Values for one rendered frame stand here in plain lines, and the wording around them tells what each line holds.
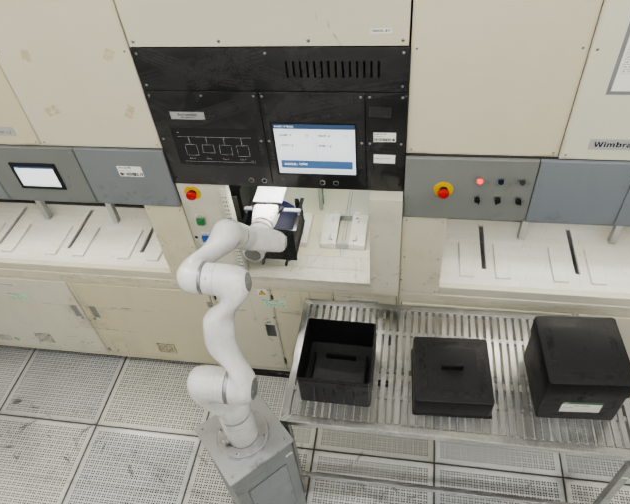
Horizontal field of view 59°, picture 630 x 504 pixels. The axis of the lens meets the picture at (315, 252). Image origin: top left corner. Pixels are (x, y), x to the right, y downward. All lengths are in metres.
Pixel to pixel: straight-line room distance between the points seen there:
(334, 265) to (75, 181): 1.14
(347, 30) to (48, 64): 1.01
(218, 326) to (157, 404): 1.62
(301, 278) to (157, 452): 1.26
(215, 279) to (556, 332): 1.24
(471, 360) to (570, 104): 0.99
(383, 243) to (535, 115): 0.72
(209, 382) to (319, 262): 0.91
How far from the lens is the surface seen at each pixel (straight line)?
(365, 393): 2.13
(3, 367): 3.88
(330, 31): 1.74
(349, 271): 2.48
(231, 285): 1.65
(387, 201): 2.02
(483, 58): 1.78
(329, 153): 1.97
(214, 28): 1.82
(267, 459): 2.17
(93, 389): 3.50
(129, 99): 2.07
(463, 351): 2.26
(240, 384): 1.82
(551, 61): 1.82
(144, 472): 3.15
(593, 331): 2.25
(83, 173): 2.38
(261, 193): 2.29
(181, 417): 3.22
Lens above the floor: 2.73
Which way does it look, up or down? 46 degrees down
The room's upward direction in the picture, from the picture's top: 7 degrees counter-clockwise
